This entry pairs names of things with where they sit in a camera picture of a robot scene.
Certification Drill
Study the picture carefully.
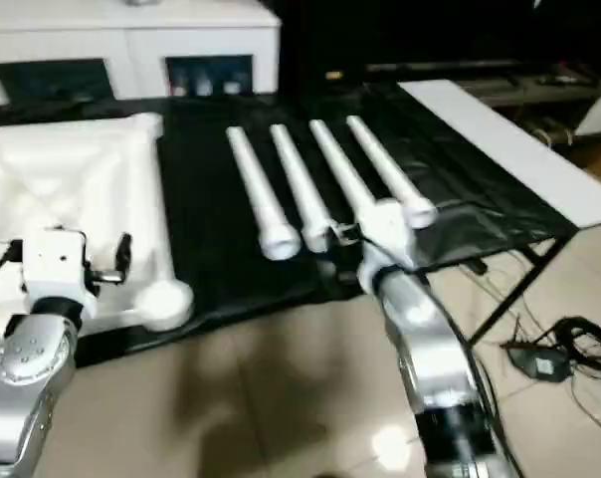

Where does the white box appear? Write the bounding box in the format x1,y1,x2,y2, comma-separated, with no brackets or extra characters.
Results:
573,92,601,140

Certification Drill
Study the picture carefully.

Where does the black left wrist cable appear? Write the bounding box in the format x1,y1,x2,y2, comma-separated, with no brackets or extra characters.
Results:
0,238,23,285

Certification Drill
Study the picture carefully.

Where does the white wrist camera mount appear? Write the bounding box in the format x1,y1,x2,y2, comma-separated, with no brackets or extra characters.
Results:
354,197,417,274
20,226,99,320

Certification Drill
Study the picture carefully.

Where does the white plastic table leg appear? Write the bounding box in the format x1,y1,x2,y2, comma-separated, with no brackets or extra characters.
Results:
269,122,334,253
308,119,379,220
345,115,439,230
224,125,302,262

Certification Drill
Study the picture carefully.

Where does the white cabinet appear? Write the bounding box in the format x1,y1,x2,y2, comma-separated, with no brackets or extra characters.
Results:
0,0,282,107

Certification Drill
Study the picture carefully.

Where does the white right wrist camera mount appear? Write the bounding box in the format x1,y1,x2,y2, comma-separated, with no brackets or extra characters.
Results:
354,197,417,274

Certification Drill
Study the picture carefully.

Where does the black cable coil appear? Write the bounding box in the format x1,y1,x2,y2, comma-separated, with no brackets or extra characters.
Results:
548,316,601,374

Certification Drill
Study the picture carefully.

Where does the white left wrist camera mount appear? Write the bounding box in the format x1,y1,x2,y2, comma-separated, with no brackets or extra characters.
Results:
20,226,99,320

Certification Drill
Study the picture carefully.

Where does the black mat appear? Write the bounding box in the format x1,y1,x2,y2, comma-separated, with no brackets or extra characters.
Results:
0,82,580,369

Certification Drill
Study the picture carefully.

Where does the black power adapter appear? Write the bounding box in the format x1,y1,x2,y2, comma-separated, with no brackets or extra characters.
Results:
503,343,573,384

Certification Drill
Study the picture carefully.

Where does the dark low shelf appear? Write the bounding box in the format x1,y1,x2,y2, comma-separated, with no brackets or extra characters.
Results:
364,59,601,109

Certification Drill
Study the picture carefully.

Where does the white plastic table top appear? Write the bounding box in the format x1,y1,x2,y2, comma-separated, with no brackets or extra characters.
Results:
0,112,195,334

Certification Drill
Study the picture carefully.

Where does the black metal table frame leg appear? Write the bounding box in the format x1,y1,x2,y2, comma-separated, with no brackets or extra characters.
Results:
464,226,580,348

